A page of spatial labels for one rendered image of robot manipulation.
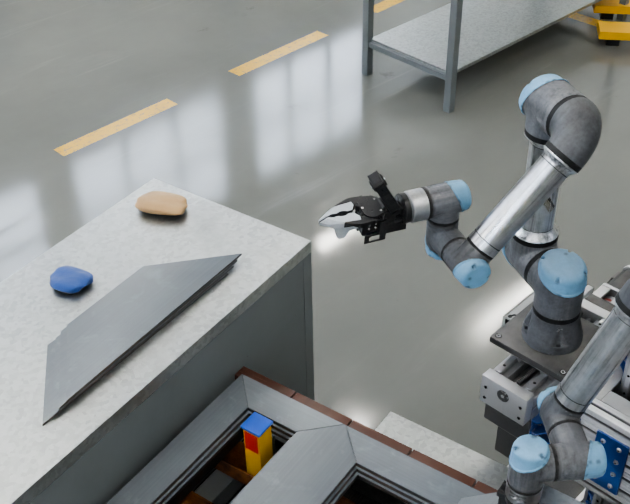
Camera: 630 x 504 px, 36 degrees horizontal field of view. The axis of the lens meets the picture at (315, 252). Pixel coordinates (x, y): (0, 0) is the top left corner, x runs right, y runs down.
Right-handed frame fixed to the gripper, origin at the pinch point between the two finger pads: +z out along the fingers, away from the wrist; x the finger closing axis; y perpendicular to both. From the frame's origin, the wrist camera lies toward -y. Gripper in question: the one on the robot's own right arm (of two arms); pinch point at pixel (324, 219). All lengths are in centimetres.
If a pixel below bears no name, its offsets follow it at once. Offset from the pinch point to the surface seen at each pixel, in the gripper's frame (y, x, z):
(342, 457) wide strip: 58, -25, 2
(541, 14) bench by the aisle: 166, 297, -257
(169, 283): 43, 32, 31
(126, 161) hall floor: 182, 257, 9
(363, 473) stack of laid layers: 59, -30, -1
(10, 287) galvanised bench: 47, 48, 71
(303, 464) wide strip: 58, -23, 12
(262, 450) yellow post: 63, -13, 19
